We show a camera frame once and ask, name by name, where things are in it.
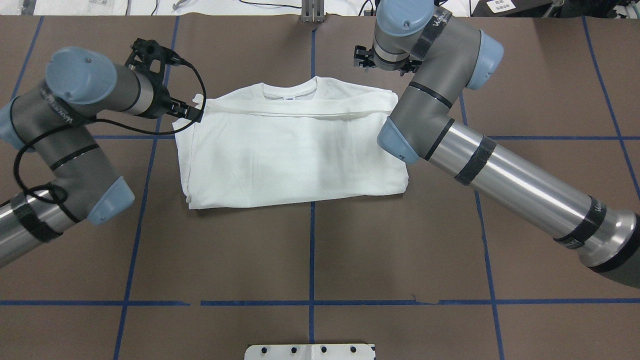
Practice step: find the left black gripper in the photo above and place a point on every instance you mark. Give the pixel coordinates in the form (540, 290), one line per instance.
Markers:
(158, 102)

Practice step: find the white printed t-shirt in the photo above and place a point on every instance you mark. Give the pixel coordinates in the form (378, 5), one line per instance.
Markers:
(263, 145)

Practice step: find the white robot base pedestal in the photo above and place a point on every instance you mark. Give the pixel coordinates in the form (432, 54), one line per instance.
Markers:
(327, 351)

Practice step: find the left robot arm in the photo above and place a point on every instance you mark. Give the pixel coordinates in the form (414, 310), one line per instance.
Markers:
(63, 175)

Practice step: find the black labelled box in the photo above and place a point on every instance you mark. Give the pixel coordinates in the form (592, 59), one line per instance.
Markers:
(511, 8)

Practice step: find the aluminium frame post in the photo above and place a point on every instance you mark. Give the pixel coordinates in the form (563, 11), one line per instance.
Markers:
(313, 11)

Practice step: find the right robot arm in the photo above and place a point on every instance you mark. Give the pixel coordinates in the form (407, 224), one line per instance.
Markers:
(447, 55)

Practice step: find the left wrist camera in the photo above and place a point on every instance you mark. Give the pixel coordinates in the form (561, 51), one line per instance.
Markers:
(148, 57)

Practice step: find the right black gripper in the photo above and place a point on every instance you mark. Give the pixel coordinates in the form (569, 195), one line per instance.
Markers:
(361, 55)

